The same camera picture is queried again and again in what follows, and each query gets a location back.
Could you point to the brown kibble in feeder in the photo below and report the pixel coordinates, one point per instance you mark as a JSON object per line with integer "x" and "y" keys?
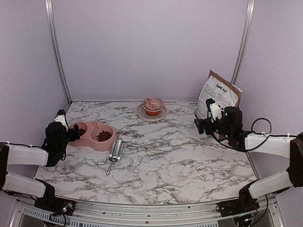
{"x": 95, "y": 135}

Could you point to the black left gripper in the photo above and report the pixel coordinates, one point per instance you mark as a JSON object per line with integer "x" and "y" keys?
{"x": 72, "y": 137}

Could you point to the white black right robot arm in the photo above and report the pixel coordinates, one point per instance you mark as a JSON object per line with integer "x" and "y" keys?
{"x": 228, "y": 124}

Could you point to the white brown pet food bag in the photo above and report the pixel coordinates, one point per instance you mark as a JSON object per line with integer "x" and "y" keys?
{"x": 221, "y": 91}

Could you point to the white tape roll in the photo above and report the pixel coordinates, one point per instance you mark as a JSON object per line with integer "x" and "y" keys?
{"x": 150, "y": 118}

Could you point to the left aluminium frame post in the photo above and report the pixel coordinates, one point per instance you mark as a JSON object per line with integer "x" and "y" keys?
{"x": 56, "y": 50}

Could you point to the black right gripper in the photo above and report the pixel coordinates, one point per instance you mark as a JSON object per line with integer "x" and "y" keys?
{"x": 200, "y": 126}

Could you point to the aluminium front frame rail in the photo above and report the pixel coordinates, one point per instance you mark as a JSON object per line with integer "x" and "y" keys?
{"x": 97, "y": 214}

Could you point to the pink double pet feeder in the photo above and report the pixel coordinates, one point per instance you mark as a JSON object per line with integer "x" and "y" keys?
{"x": 98, "y": 146}

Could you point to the aluminium frame post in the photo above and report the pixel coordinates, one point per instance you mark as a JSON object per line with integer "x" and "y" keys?
{"x": 56, "y": 50}
{"x": 244, "y": 40}

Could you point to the right aluminium frame post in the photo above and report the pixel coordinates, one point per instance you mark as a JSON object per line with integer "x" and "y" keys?
{"x": 244, "y": 40}

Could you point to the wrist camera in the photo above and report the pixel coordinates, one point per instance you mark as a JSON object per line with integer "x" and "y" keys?
{"x": 213, "y": 110}
{"x": 61, "y": 117}

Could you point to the red patterned ceramic bowl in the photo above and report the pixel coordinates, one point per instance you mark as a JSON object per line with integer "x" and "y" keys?
{"x": 153, "y": 105}

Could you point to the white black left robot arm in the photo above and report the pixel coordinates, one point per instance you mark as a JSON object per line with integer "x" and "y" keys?
{"x": 49, "y": 154}

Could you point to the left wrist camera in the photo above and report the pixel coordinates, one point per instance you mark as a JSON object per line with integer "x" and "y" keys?
{"x": 61, "y": 117}

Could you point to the silver metal scoop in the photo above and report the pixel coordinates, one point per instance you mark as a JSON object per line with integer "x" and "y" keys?
{"x": 115, "y": 153}

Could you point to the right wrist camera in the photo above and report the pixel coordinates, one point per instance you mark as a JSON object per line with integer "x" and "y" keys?
{"x": 213, "y": 110}

